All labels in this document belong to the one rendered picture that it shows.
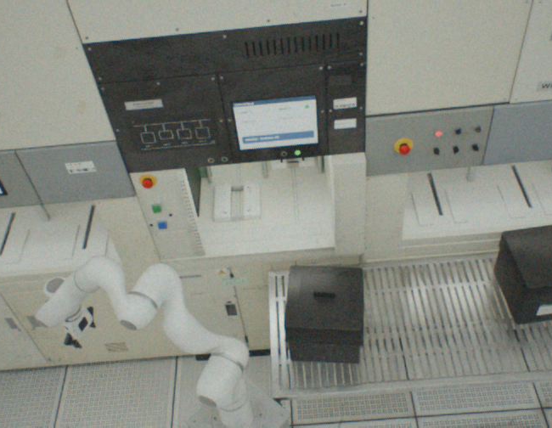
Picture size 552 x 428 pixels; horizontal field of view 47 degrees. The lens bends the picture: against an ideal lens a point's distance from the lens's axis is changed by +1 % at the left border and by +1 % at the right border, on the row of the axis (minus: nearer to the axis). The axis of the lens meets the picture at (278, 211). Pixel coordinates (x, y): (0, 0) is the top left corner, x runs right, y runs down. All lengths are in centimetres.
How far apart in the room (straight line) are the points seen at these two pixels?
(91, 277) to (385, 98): 113
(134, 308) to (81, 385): 178
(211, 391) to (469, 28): 139
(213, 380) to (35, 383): 180
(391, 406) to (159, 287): 171
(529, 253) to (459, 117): 63
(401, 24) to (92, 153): 115
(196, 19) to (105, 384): 217
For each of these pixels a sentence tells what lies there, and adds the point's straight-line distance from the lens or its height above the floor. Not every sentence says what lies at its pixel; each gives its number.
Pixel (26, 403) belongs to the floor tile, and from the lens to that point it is 368.
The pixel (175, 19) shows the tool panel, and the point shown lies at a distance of 201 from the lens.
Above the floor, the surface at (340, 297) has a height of 101.
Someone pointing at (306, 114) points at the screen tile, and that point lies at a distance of 221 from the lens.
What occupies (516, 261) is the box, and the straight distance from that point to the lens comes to 258.
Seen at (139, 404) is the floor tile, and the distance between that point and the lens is 346.
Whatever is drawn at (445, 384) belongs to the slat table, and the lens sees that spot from 253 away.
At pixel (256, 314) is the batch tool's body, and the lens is 312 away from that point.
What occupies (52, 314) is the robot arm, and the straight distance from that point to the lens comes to 219.
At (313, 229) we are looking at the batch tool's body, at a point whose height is 87.
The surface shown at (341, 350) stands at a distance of 245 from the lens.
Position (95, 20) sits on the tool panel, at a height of 203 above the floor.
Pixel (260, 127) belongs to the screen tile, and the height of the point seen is 156.
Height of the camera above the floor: 298
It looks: 47 degrees down
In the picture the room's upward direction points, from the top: 7 degrees counter-clockwise
